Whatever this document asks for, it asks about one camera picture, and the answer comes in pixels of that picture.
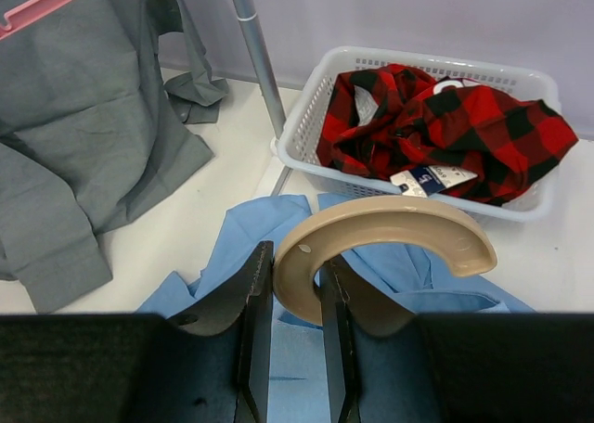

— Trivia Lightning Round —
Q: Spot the wooden hanger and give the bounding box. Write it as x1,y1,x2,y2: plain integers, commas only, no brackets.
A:
273,195,497,326

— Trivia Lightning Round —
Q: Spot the red black plaid shirt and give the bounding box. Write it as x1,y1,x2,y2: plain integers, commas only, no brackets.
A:
316,64,578,206

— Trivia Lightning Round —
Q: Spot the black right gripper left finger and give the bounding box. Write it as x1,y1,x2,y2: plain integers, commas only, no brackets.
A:
1,241,274,422

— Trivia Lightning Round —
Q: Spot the white plastic basket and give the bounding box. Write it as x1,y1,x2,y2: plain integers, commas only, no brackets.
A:
277,46,561,198

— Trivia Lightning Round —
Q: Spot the light blue shirt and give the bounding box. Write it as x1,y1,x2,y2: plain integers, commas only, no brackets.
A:
139,195,532,422

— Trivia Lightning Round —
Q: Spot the white metal clothes rack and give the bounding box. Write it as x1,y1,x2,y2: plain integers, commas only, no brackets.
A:
232,0,291,198

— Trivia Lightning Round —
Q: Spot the pink plastic hanger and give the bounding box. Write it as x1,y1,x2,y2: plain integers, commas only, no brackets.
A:
1,0,74,40

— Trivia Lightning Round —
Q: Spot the grey shirt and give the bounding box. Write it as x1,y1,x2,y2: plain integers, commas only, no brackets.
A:
1,0,228,313

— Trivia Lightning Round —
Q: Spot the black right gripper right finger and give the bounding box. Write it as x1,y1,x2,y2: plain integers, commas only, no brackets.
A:
320,257,593,422

